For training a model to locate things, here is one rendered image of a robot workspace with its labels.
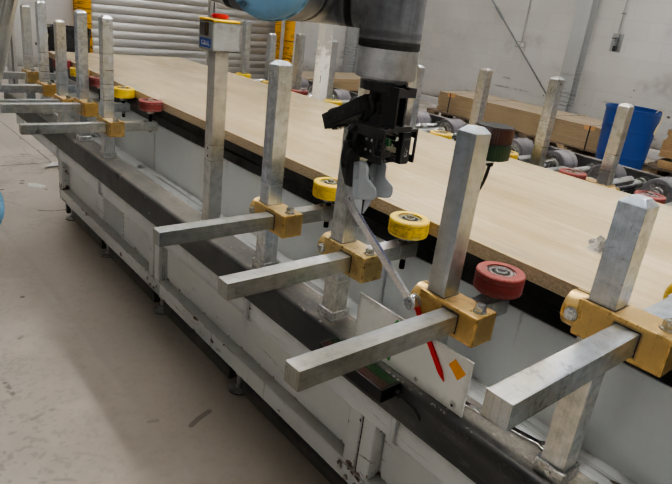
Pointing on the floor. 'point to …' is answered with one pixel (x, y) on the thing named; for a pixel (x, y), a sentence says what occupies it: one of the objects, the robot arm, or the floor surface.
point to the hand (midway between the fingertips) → (358, 204)
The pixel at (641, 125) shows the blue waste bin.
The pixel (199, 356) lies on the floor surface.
